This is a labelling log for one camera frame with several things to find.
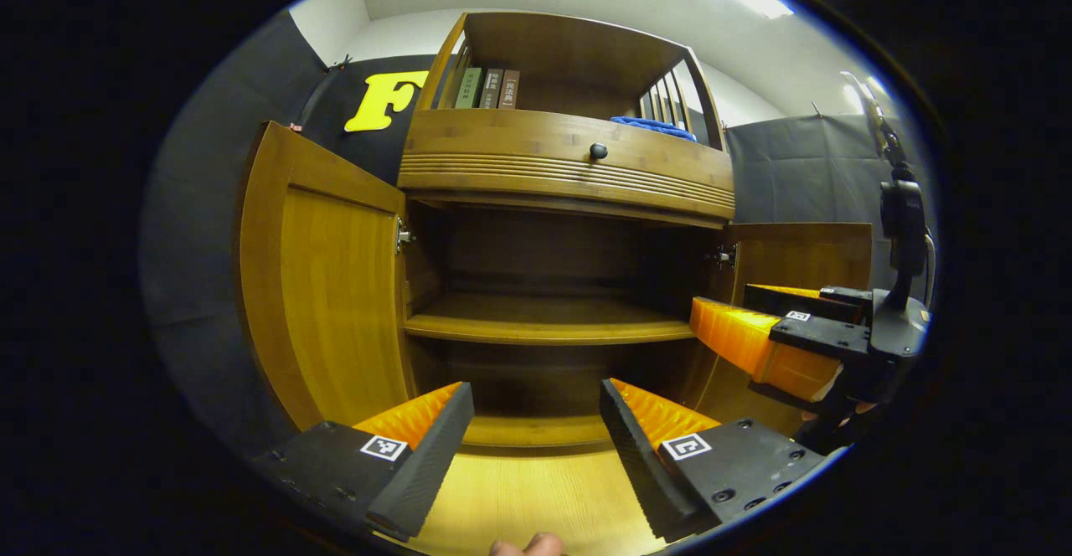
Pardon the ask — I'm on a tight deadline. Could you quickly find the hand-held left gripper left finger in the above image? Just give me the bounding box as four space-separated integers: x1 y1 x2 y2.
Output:
250 382 475 543

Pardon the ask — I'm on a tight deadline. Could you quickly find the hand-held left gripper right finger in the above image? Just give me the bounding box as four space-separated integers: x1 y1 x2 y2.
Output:
600 378 830 543

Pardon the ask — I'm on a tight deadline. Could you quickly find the wooden inner shelf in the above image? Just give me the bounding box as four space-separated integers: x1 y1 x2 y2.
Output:
405 292 696 346

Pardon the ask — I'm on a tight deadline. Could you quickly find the blue towel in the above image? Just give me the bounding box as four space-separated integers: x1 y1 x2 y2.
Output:
610 116 698 142

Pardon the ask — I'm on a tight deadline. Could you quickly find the black backdrop cloth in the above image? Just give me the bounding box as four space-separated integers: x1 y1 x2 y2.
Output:
141 10 935 456

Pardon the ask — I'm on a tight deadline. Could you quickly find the wooden drawer with ribbed front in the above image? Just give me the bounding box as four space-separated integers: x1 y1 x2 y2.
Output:
397 108 736 222

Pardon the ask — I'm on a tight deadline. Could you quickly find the green book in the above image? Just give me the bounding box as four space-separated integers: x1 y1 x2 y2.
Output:
455 67 484 110

